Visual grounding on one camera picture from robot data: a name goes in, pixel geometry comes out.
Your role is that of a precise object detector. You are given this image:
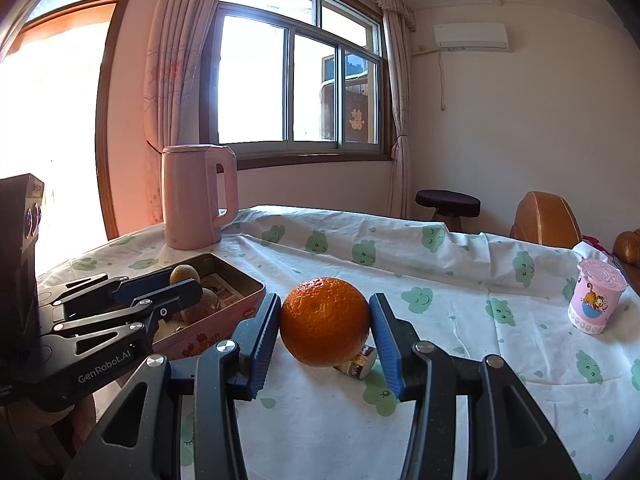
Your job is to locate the white air conditioner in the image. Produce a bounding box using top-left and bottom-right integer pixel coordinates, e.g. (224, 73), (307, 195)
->
(433, 22), (511, 53)

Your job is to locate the white green-cloud tablecloth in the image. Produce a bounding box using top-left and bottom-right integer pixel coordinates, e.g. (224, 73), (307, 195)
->
(35, 205), (640, 480)

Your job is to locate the pink metal tin box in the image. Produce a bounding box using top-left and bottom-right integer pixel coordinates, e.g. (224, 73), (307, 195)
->
(150, 252), (267, 361)

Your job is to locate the printed paper leaflet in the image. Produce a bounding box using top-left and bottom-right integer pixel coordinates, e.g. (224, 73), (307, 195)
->
(200, 272), (251, 306)

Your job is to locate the pale tied curtain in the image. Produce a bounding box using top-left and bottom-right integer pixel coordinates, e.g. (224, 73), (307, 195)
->
(382, 10), (416, 221)

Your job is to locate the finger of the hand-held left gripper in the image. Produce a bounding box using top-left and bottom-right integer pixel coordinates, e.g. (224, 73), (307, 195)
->
(37, 271), (204, 323)
(39, 297), (170, 368)

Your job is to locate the pink electric kettle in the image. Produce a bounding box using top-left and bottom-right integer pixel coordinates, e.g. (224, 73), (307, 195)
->
(161, 144), (239, 251)

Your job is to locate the dark round stool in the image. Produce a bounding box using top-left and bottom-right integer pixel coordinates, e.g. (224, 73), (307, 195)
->
(416, 189), (482, 233)

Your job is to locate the dimpled orange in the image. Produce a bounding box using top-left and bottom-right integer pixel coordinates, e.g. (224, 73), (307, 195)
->
(279, 276), (372, 367)

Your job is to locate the brown round fruit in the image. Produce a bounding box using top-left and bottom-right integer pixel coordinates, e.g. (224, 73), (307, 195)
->
(180, 287), (223, 325)

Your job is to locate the greenish brown kiwi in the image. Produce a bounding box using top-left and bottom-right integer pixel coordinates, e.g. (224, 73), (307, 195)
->
(169, 263), (202, 288)

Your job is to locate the air conditioner hose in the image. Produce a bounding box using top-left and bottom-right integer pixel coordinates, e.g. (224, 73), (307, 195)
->
(437, 50), (448, 111)

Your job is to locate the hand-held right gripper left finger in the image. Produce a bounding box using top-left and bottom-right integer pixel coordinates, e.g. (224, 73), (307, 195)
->
(62, 292), (282, 480)

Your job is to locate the brown leather sofa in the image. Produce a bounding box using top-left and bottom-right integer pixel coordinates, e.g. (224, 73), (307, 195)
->
(614, 230), (640, 261)

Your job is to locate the large bright window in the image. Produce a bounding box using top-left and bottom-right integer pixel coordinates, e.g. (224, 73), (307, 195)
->
(0, 0), (146, 266)

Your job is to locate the pink floral curtain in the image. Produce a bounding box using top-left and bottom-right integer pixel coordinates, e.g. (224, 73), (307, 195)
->
(142, 0), (236, 226)

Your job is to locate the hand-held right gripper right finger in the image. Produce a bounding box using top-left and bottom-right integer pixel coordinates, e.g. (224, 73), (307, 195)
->
(367, 292), (581, 480)

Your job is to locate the pink cartoon cup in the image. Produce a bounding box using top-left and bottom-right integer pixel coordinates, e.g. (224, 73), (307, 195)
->
(567, 259), (627, 336)

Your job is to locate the sliding glass window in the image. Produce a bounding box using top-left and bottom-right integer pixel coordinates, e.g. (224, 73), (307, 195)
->
(200, 0), (396, 161)

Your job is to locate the small cylinder snack packet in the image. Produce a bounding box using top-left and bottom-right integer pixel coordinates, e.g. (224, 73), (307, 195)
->
(334, 344), (378, 378)

